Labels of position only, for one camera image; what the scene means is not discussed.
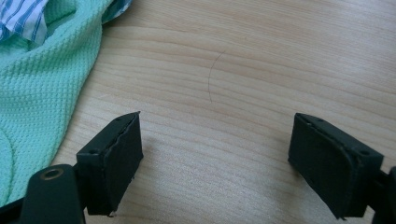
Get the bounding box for mint green waffle-knit garment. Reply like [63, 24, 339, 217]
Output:
[0, 0, 134, 208]

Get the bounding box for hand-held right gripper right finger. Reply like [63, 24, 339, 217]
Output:
[287, 112, 385, 220]

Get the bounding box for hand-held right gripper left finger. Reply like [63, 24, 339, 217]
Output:
[75, 110, 145, 217]

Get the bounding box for blue white striped cloth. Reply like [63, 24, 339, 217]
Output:
[0, 0, 50, 45]

